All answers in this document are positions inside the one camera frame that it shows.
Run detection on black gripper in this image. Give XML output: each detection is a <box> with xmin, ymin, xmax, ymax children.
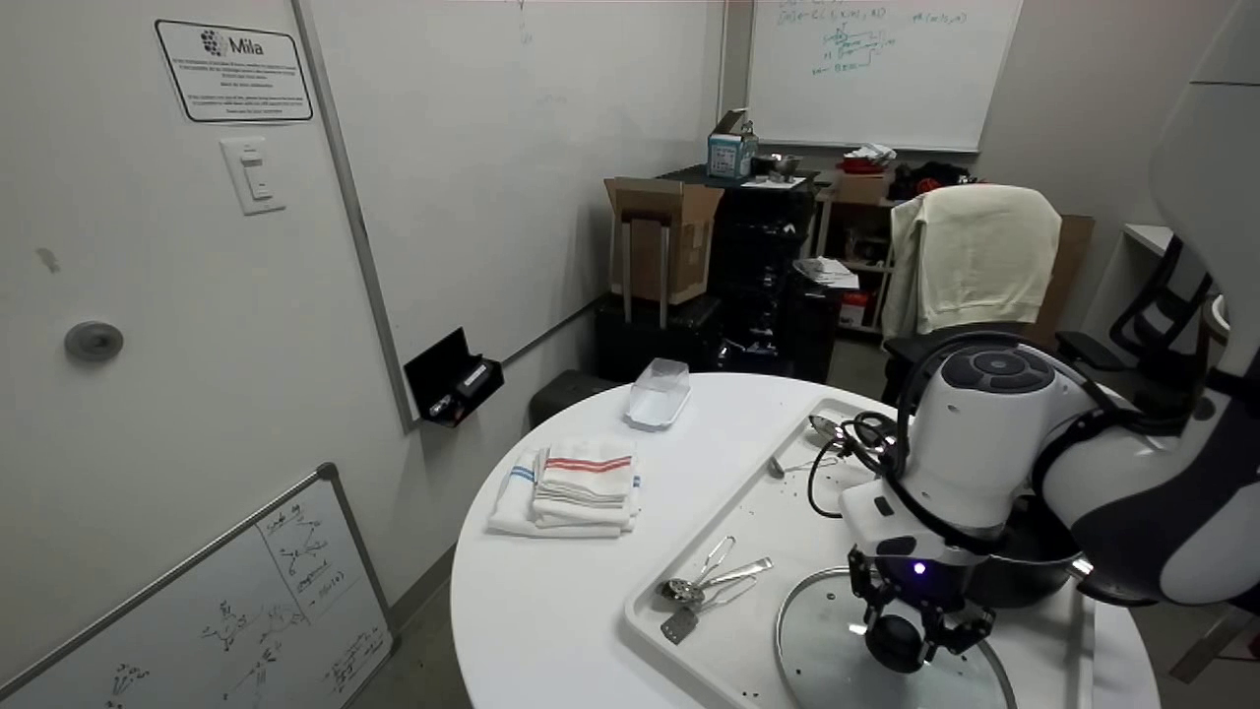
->
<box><xmin>843</xmin><ymin>538</ymin><xmax>998</xmax><ymax>661</ymax></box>

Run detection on white plastic tray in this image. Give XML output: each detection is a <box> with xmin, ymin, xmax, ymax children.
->
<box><xmin>620</xmin><ymin>389</ymin><xmax>1103</xmax><ymax>709</ymax></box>

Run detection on large metal spoon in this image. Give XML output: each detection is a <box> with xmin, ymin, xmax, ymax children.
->
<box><xmin>804</xmin><ymin>412</ymin><xmax>860</xmax><ymax>454</ymax></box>

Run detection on chair draped with towel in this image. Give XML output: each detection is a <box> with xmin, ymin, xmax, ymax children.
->
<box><xmin>880</xmin><ymin>182</ymin><xmax>1097</xmax><ymax>406</ymax></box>

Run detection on clear plastic container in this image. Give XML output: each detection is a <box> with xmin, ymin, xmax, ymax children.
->
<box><xmin>621</xmin><ymin>354</ymin><xmax>698</xmax><ymax>435</ymax></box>

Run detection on red striped folded towel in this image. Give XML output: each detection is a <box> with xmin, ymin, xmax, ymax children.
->
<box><xmin>527</xmin><ymin>444</ymin><xmax>645</xmax><ymax>513</ymax></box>

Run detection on cream towel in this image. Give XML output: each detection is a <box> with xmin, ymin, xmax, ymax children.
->
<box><xmin>880</xmin><ymin>182</ymin><xmax>1066</xmax><ymax>342</ymax></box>

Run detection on black cabinet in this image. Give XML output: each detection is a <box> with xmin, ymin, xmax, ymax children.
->
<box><xmin>704</xmin><ymin>170</ymin><xmax>826</xmax><ymax>388</ymax></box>

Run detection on black office chair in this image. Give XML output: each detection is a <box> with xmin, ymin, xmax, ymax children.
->
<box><xmin>1055</xmin><ymin>233</ymin><xmax>1232</xmax><ymax>425</ymax></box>

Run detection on folded white red towels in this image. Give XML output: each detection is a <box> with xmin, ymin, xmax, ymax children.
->
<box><xmin>485</xmin><ymin>460</ymin><xmax>641</xmax><ymax>543</ymax></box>

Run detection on cardboard box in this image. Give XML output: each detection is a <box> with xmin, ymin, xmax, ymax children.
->
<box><xmin>603</xmin><ymin>173</ymin><xmax>730</xmax><ymax>312</ymax></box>

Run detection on blue tissue box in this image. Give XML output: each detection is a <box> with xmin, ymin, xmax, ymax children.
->
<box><xmin>704</xmin><ymin>111</ymin><xmax>759</xmax><ymax>182</ymax></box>

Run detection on small leaning whiteboard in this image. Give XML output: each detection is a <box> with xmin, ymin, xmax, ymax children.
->
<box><xmin>0</xmin><ymin>460</ymin><xmax>397</xmax><ymax>709</ymax></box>

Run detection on white wrist camera block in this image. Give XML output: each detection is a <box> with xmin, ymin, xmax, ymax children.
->
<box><xmin>838</xmin><ymin>476</ymin><xmax>926</xmax><ymax>551</ymax></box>

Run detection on metal wire utensil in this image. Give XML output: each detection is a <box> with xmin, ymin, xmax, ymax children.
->
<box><xmin>682</xmin><ymin>531</ymin><xmax>749</xmax><ymax>601</ymax></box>

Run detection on written wall whiteboard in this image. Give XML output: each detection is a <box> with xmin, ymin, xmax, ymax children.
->
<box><xmin>746</xmin><ymin>0</ymin><xmax>1030</xmax><ymax>159</ymax></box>

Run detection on large blank wall whiteboard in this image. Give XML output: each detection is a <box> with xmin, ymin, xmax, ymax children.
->
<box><xmin>287</xmin><ymin>0</ymin><xmax>734</xmax><ymax>435</ymax></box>

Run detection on white light switch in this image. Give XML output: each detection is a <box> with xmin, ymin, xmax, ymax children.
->
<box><xmin>216</xmin><ymin>135</ymin><xmax>293</xmax><ymax>221</ymax></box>

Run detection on grey round wall stopper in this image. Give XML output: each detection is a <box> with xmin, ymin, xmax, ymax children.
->
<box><xmin>58</xmin><ymin>318</ymin><xmax>131</xmax><ymax>372</ymax></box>

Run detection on printed wall sign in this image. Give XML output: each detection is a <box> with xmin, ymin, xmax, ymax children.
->
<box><xmin>149</xmin><ymin>16</ymin><xmax>321</xmax><ymax>127</ymax></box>

